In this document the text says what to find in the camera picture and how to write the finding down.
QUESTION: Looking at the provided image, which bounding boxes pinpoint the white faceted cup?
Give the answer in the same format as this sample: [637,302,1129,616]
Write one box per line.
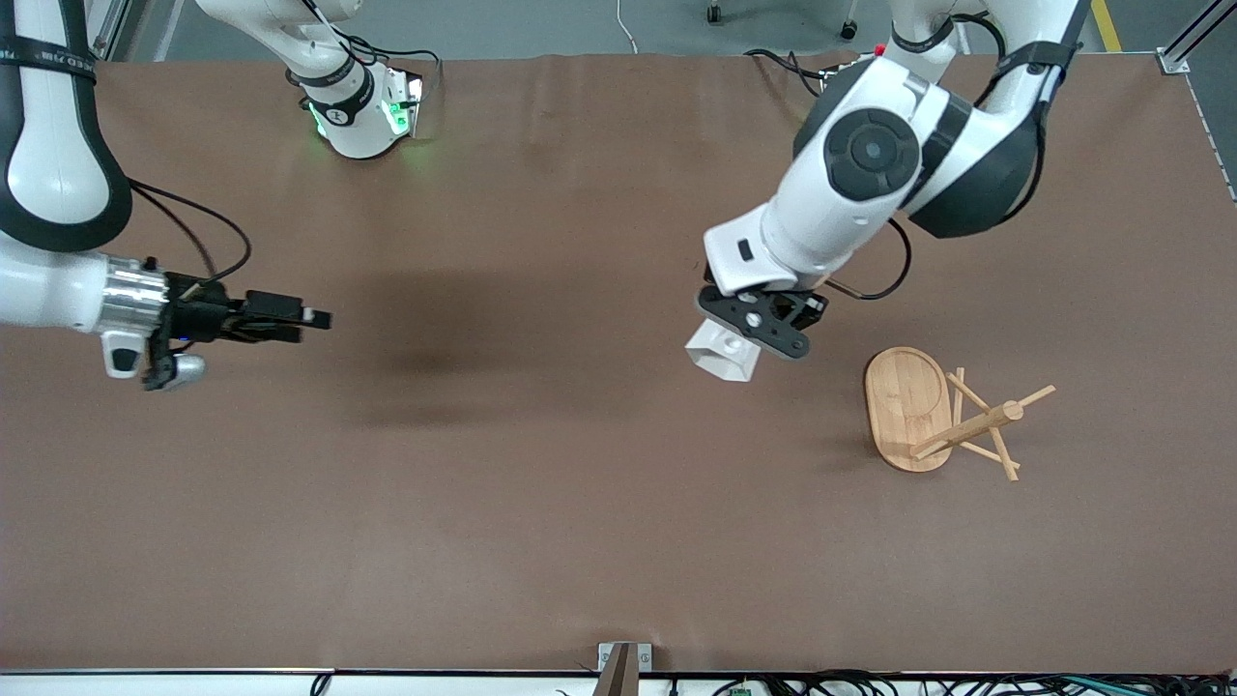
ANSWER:
[685,321,762,384]

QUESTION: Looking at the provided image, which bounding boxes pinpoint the wooden cup rack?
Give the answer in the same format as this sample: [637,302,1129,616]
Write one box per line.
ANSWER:
[864,346,1057,483]

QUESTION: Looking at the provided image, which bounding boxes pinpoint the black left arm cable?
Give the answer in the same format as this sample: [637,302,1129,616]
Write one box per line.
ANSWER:
[744,10,1064,303]

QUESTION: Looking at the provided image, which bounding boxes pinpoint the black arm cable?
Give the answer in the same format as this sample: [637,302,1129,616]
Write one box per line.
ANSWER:
[744,10,1064,303]
[126,0,444,287]

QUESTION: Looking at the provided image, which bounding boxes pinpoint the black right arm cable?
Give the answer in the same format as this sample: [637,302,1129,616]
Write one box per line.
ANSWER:
[126,0,444,287]

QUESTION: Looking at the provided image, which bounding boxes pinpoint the aluminium frame post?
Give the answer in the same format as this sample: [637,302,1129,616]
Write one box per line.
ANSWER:
[1156,0,1237,75]
[85,0,136,61]

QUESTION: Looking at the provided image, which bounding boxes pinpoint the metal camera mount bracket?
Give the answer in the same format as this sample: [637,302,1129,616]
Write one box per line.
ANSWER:
[593,642,654,696]

